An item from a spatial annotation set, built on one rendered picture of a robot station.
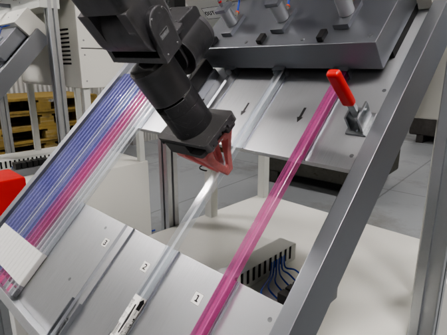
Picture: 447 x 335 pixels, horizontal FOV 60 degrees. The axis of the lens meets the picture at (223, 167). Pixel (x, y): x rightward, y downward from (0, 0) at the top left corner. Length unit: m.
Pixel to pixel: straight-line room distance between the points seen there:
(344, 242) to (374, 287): 0.50
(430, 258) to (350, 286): 0.24
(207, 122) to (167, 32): 0.13
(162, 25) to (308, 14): 0.29
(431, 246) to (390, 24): 0.38
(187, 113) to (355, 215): 0.23
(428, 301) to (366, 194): 0.35
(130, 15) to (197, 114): 0.15
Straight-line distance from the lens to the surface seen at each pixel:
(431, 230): 0.74
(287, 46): 0.62
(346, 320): 0.84
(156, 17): 0.43
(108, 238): 0.66
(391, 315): 0.89
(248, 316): 0.46
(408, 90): 0.55
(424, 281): 0.78
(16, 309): 0.71
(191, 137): 0.51
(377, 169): 0.50
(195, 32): 0.51
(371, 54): 0.57
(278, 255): 0.96
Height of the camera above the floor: 1.10
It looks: 15 degrees down
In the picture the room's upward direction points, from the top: straight up
